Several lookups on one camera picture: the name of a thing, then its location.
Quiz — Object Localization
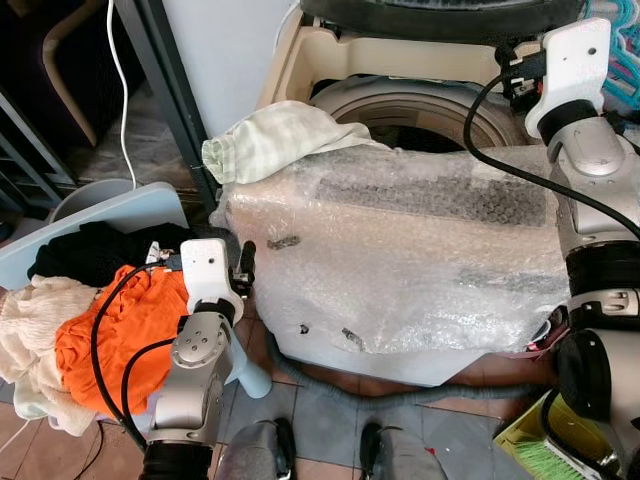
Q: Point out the dark washing machine lid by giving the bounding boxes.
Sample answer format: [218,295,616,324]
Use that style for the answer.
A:
[298,0,589,43]

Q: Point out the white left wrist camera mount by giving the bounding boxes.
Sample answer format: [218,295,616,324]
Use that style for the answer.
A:
[180,238,244,319]

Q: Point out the beige top-load washing machine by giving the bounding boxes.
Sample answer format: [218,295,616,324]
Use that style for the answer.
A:
[258,0,640,388]

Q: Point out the teal plastic clothes hangers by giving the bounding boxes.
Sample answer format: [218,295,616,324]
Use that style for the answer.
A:
[585,0,640,113]

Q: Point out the dark metal frame post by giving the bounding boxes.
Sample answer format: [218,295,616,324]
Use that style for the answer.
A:
[113,0,223,213]

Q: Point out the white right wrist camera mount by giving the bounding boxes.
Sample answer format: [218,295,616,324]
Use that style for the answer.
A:
[525,17,613,138]

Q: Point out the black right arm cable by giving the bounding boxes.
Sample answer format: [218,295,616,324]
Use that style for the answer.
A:
[462,68,640,238]

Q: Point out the grey left robot foot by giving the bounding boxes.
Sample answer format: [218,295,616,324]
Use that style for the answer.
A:
[214,418,298,480]

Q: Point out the white hanging cable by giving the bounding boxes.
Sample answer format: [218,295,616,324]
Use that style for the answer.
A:
[105,0,138,189]

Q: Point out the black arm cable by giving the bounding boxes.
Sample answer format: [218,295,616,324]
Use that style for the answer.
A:
[462,68,640,238]
[90,262,183,453]

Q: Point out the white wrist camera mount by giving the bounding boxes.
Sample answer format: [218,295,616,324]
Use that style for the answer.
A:
[525,17,613,138]
[180,238,244,319]

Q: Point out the grey right robot foot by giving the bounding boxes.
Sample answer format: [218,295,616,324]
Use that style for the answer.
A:
[358,421,448,480]

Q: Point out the clear bubble wrap sheet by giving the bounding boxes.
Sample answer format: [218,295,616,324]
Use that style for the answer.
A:
[213,145,579,358]

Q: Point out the orange garment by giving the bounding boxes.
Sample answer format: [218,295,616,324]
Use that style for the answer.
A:
[54,264,193,418]

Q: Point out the cream knitted garment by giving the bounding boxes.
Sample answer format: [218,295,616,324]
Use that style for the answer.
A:
[0,276,103,438]

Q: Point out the green plastic basket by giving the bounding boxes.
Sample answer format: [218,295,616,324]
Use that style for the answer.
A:
[494,390,623,480]

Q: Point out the black garment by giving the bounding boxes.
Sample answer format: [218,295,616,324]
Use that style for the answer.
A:
[27,221,198,289]

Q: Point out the green white checked cloth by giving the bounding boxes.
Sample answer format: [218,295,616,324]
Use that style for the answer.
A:
[201,100,393,187]

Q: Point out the grey plastic basin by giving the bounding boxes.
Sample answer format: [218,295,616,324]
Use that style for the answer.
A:
[50,179,138,223]

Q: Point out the grey robot foot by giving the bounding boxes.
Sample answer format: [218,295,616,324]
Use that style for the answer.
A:
[214,418,298,480]
[358,421,448,480]

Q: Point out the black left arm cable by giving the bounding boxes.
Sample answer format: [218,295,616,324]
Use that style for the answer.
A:
[90,262,183,453]

